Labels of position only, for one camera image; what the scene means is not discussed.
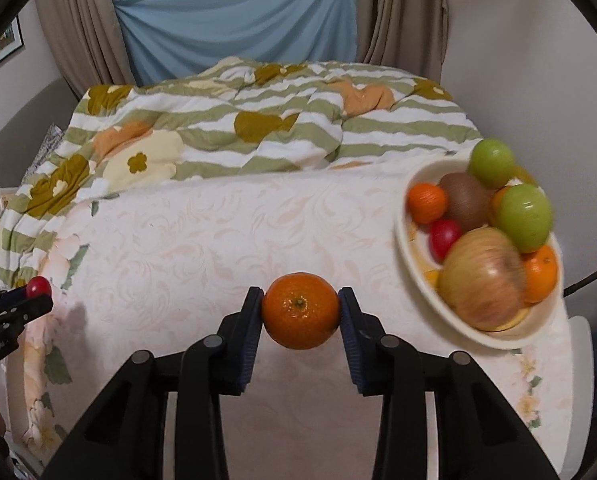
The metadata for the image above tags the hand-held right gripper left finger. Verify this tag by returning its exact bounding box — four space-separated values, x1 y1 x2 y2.
41 286 265 480

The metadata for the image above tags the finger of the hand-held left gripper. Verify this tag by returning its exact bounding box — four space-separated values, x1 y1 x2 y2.
0 295 54 343
0 287 32 308

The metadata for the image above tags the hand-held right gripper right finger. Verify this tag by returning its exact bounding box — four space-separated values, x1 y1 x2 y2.
337 287 563 480

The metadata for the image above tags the orange mandarin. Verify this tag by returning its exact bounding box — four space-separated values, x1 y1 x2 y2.
261 272 340 351

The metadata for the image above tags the cream bowl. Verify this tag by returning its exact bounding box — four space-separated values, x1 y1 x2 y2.
395 152 565 351

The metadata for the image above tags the large red-yellow apple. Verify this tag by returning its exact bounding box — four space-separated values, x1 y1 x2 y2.
439 227 527 332

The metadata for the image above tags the small orange kumquat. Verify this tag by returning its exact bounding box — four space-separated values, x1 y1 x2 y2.
489 186 513 226
407 183 449 224

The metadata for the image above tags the large orange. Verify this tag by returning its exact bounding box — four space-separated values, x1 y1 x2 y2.
521 243 558 304

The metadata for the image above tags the large green apple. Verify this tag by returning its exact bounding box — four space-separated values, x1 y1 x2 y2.
495 184 553 254

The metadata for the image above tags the small green apple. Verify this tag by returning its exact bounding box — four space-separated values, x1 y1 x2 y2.
469 139 516 190

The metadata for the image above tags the floral tablecloth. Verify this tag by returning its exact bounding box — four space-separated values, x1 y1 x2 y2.
8 162 577 480

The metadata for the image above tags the grey patterned cloth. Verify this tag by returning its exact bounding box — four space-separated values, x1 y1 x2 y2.
26 122 65 181

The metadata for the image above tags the brown kiwi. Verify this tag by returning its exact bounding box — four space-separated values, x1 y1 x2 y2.
439 172 494 234

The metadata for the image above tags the floral striped blanket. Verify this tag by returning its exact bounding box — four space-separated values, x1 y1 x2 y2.
0 57 484 288

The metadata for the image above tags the beige curtain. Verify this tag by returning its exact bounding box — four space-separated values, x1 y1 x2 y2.
34 0 138 102
355 0 449 83

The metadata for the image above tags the blue cloth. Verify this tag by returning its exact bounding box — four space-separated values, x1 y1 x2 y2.
113 0 358 86

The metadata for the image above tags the framed wall picture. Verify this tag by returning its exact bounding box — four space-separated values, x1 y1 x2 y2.
0 15 25 80

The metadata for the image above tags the black cable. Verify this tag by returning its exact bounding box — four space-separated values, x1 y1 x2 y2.
561 247 597 297

